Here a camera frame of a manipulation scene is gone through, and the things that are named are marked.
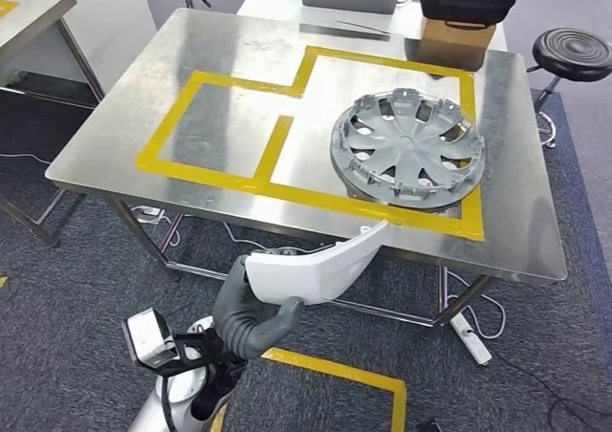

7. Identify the white curved plastic part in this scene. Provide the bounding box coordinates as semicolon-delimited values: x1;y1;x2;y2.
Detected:
244;219;390;308

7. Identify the steel workbench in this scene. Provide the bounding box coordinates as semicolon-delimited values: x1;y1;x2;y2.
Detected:
45;8;569;331

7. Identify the grey wheel hubcap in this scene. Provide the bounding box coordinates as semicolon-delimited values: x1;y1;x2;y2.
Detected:
329;87;487;213

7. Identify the white power strip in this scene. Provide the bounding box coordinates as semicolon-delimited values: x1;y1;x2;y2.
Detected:
449;312;493;368

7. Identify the cardboard box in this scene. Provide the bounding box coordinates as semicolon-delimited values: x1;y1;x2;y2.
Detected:
420;15;498;52

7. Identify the black carrying case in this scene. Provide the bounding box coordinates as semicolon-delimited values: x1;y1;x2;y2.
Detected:
419;0;519;27

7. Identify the white side panel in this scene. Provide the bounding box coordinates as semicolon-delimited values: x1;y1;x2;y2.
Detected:
59;0;159;96

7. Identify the steel side table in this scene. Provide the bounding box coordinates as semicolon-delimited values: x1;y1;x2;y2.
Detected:
0;0;107;248

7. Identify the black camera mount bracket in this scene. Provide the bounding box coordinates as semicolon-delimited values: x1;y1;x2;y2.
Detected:
165;327;226;379

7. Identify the white adapter with cable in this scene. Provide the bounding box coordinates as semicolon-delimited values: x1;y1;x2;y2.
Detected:
130;205;182;248

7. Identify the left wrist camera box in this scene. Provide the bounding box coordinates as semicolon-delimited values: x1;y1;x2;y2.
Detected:
121;307;181;375

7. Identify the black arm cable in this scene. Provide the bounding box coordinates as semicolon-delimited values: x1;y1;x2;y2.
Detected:
159;375;179;432

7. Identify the white power strip cable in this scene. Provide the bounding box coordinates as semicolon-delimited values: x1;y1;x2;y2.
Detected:
447;269;508;343

